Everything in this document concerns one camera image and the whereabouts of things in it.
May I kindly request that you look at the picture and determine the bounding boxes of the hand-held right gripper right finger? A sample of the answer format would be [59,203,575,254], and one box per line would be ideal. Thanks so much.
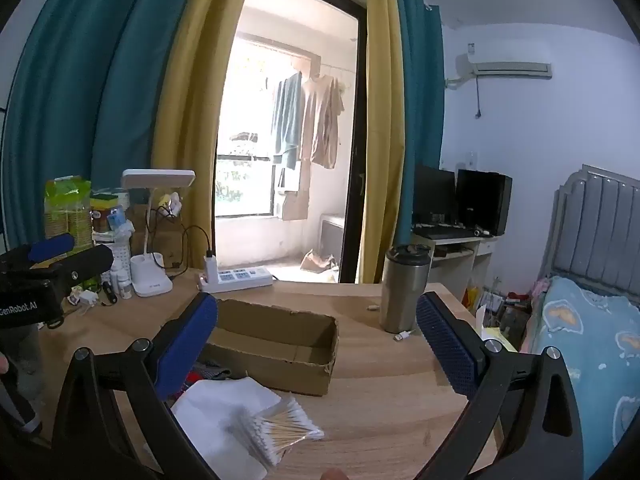
[415,291,586,480]

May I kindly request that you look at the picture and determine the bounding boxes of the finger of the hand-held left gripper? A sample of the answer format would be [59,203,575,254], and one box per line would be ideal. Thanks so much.
[27,234,76,264]
[50,243,115,281]

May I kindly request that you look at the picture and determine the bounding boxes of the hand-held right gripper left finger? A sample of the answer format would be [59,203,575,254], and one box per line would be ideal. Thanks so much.
[50,291,221,480]

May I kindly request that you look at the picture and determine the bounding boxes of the white tissue sheet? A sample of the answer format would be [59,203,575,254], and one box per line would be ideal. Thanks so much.
[171,377,284,480]

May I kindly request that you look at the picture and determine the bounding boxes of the cardboard box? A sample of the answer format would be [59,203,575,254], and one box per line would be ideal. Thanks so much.
[200,299,340,397]

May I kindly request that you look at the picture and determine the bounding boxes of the bag of cotton swabs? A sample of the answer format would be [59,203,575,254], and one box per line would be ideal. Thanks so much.
[227,399,326,467]

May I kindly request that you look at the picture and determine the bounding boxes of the white perforated basket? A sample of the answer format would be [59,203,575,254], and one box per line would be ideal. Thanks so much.
[100,230,133,286]

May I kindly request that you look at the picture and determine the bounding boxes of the green cracker package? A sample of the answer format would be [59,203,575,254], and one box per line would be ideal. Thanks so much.
[43,176,94,251]

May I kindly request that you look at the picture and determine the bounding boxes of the white power adapter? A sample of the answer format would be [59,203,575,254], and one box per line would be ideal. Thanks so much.
[67,287,102,312]

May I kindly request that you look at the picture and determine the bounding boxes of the grey sock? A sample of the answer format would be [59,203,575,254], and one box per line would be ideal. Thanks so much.
[197,360,232,382]

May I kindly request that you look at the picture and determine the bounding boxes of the jar with yellow lid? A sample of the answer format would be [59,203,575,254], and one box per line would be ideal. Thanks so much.
[90,193,125,235]

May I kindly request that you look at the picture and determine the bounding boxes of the white plastic bag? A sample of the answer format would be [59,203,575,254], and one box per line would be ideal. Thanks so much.
[472,304,507,343]

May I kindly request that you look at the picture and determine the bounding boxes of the yellow packet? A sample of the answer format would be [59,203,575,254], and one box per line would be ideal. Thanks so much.
[481,327,517,354]

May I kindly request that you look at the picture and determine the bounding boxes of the stainless steel tumbler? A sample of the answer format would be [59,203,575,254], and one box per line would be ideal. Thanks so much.
[378,243,432,335]

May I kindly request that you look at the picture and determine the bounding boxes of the brown carton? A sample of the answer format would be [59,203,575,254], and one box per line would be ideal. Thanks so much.
[127,200,189,269]

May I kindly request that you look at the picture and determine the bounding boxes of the white power strip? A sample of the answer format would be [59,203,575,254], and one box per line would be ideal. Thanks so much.
[198,267,274,295]

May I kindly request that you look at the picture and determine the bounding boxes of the white computer desk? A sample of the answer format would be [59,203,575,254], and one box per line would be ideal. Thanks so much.
[411,232,499,307]

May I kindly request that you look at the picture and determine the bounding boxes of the clear bag with yellow toy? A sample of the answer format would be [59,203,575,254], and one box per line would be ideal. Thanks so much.
[154,191,184,222]

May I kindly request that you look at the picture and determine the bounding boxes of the white desk lamp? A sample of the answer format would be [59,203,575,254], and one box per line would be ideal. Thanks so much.
[122,169,197,298]

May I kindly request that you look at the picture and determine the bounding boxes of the black keyboard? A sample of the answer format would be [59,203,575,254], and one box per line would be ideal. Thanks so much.
[412,227,477,241]

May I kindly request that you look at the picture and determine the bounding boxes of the blue printed blanket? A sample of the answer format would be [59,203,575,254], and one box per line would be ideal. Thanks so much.
[520,276,640,480]

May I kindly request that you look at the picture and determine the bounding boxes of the brown paper bag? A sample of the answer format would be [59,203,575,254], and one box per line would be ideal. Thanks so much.
[299,249,339,274]

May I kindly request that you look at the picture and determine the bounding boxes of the teal curtain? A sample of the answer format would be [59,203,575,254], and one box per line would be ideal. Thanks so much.
[0,0,231,253]
[392,0,446,261]

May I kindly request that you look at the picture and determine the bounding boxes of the yellow curtain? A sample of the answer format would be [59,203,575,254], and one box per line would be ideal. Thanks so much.
[357,0,407,285]
[150,0,259,272]

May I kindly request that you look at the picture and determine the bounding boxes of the grey padded headboard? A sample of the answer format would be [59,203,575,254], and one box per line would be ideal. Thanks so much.
[537,164,640,307]

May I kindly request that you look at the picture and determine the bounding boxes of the hanging teal towel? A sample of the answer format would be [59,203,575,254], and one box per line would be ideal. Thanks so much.
[270,72,304,170]

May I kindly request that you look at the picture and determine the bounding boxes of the hanging beige shirt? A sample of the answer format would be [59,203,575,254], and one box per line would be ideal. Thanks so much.
[300,74,346,170]

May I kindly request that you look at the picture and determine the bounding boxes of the white air conditioner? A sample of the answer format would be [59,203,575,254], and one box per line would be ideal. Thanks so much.
[455,54,553,81]

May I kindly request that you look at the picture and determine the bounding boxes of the black charging cable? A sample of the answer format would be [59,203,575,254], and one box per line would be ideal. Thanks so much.
[148,205,215,281]

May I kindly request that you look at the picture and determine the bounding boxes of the black door frame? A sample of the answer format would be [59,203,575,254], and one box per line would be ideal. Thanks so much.
[250,0,369,285]

